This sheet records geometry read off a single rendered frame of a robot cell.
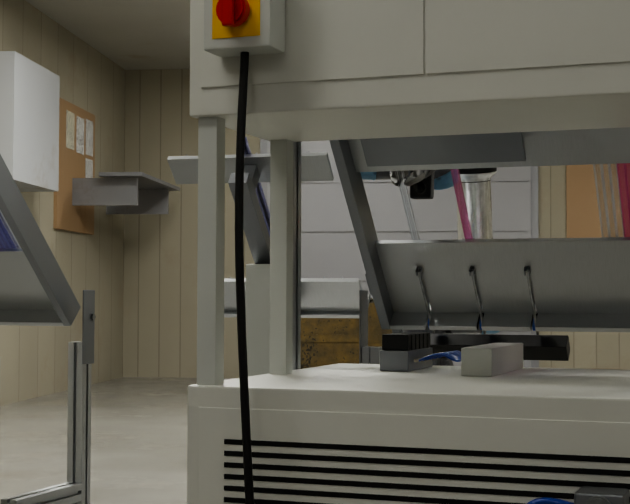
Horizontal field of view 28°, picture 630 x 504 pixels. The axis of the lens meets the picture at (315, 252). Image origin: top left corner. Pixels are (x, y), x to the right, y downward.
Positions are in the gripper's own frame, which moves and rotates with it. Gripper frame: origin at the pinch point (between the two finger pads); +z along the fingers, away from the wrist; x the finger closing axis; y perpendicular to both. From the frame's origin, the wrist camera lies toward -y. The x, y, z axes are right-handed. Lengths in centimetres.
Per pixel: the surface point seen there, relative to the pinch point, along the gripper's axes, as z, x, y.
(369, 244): 2.4, -8.0, -11.7
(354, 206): 5.8, -8.6, -1.7
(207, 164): 65, -8, 33
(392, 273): -2.8, -6.0, -21.1
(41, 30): -585, -449, -127
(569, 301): -4.5, 29.2, -28.5
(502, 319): -3.5, 15.6, -32.2
